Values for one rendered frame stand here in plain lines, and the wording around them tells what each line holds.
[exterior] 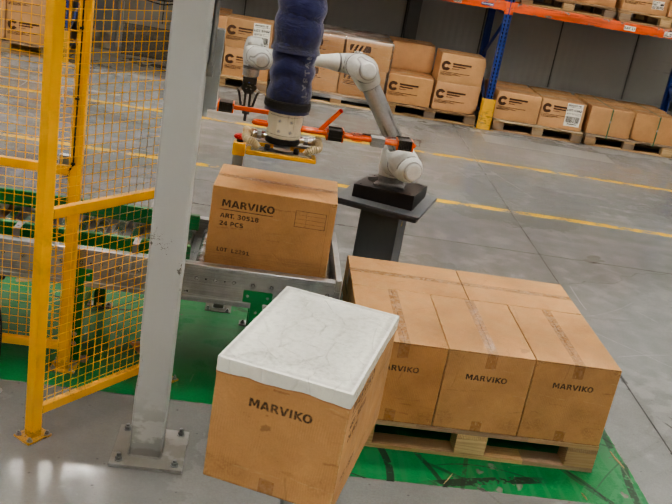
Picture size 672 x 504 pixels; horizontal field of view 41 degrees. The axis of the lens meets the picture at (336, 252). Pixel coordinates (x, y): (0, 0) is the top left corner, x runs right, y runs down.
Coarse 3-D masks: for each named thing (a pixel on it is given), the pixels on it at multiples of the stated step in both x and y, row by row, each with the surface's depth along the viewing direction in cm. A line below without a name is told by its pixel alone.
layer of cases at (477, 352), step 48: (384, 288) 447; (432, 288) 457; (480, 288) 468; (528, 288) 480; (432, 336) 403; (480, 336) 411; (528, 336) 420; (576, 336) 430; (432, 384) 400; (480, 384) 401; (528, 384) 402; (576, 384) 403; (528, 432) 411; (576, 432) 412
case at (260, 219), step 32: (224, 192) 426; (256, 192) 426; (288, 192) 433; (320, 192) 442; (224, 224) 432; (256, 224) 432; (288, 224) 432; (320, 224) 432; (224, 256) 437; (256, 256) 437; (288, 256) 437; (320, 256) 437
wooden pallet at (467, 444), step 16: (448, 432) 409; (464, 432) 409; (480, 432) 410; (400, 448) 411; (416, 448) 411; (432, 448) 413; (448, 448) 415; (464, 448) 412; (480, 448) 413; (496, 448) 422; (512, 448) 425; (560, 448) 424; (576, 448) 415; (592, 448) 415; (528, 464) 417; (544, 464) 417; (560, 464) 418; (576, 464) 418; (592, 464) 418
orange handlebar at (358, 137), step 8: (256, 112) 458; (264, 112) 459; (256, 120) 433; (264, 120) 436; (304, 128) 435; (312, 128) 439; (344, 136) 437; (352, 136) 438; (360, 136) 437; (368, 136) 442; (392, 144) 440
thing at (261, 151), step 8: (248, 152) 425; (256, 152) 426; (264, 152) 427; (272, 152) 428; (280, 152) 430; (288, 152) 432; (296, 152) 430; (296, 160) 428; (304, 160) 428; (312, 160) 429
